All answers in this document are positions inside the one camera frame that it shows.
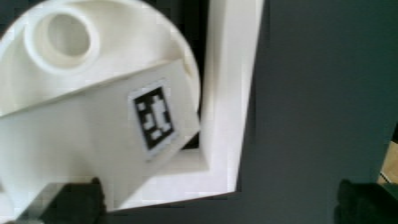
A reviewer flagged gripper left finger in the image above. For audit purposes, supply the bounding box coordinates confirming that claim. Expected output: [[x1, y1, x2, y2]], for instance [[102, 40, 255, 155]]
[[38, 178, 106, 224]]

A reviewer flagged white stool leg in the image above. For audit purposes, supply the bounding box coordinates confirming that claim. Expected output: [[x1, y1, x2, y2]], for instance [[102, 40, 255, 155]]
[[0, 61, 198, 213]]

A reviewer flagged white U-shaped fence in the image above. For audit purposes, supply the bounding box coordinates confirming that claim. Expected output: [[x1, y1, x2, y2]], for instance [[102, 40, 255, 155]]
[[122, 0, 266, 209]]

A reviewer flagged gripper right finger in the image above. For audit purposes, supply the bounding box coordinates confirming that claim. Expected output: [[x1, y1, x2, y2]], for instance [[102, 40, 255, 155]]
[[333, 179, 398, 224]]

